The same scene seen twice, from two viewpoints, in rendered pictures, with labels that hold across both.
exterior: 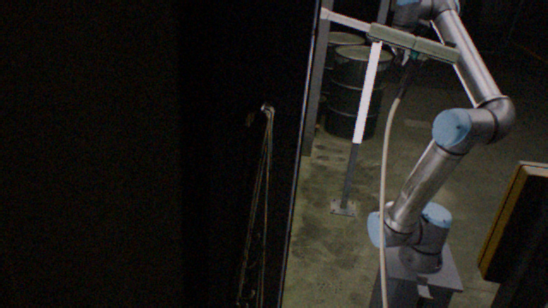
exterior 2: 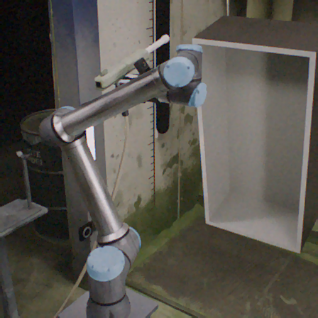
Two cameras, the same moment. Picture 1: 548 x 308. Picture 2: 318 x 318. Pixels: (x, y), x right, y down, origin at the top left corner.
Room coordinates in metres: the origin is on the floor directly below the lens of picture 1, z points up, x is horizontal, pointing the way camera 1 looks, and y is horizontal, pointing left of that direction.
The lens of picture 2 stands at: (2.43, -1.97, 2.04)
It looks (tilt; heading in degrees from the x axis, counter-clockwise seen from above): 24 degrees down; 119
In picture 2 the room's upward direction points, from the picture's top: straight up
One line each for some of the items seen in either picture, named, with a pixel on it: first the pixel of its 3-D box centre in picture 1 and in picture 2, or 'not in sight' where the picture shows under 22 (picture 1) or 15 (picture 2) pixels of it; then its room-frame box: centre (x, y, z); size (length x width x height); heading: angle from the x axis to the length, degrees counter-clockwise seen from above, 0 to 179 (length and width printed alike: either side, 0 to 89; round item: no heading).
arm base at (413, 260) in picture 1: (422, 250); (108, 300); (1.50, -0.71, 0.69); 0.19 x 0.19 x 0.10
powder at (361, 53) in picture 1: (363, 54); not in sight; (4.31, -0.83, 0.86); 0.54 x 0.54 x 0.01
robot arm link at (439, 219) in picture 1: (428, 225); (106, 272); (1.50, -0.70, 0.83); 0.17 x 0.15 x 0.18; 104
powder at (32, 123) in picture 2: not in sight; (59, 122); (0.24, 0.54, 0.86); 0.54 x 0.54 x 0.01
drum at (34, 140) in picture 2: not in sight; (64, 174); (0.24, 0.54, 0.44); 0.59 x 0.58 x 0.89; 154
